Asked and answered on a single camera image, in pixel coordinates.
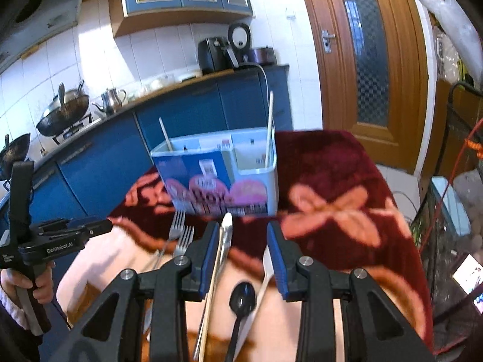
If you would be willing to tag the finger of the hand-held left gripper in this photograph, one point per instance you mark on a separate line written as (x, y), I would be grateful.
(88, 221)
(100, 229)

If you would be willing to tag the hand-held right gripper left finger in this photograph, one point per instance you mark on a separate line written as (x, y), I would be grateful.
(205, 267)

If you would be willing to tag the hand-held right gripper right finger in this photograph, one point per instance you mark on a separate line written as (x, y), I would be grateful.
(277, 267)

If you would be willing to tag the white spoon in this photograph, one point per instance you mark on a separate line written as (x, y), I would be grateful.
(260, 294)

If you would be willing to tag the wooden chopstick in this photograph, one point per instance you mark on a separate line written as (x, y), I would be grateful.
(205, 309)

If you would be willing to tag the metal table knife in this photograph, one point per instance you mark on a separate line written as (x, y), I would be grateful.
(226, 230)

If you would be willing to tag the black plastic spoon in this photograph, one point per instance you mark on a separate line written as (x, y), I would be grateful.
(242, 299)

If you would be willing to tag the white printed utensil box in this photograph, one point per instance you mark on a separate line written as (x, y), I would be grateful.
(211, 169)

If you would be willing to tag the person's left forearm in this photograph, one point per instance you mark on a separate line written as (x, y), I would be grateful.
(15, 332)

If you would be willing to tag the person's left hand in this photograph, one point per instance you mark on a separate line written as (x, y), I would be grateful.
(22, 282)

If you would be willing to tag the blue base cabinets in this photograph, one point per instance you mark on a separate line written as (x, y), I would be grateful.
(105, 151)

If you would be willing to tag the gas stove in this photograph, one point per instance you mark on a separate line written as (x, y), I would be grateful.
(75, 126)

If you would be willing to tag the small black wok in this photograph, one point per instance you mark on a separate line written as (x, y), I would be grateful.
(15, 151)

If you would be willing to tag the red floral blanket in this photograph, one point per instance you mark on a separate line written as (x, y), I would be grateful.
(332, 173)

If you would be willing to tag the large metal wok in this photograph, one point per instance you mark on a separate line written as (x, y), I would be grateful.
(64, 113)

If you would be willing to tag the metal kettle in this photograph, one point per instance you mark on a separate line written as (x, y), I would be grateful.
(109, 100)

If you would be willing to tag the metal ladle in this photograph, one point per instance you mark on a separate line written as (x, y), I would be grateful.
(61, 94)

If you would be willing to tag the wooden door with glass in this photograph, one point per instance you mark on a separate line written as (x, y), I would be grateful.
(328, 94)

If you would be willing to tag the light blue rounded panel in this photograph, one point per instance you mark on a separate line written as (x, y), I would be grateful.
(451, 207)

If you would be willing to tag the smartphone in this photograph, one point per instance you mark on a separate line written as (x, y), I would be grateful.
(468, 275)

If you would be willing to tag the black air fryer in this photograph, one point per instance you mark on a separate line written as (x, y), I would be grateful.
(211, 54)

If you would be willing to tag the dark electric pot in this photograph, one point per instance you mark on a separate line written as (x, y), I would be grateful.
(262, 55)

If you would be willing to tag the grey range hood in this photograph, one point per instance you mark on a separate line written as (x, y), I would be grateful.
(45, 11)

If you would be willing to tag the black mesh rack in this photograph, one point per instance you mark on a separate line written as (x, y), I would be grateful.
(464, 132)

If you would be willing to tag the black and white rice cooker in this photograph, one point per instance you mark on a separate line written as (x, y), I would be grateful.
(239, 37)

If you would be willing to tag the white plastic bag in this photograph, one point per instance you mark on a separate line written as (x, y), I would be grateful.
(452, 19)

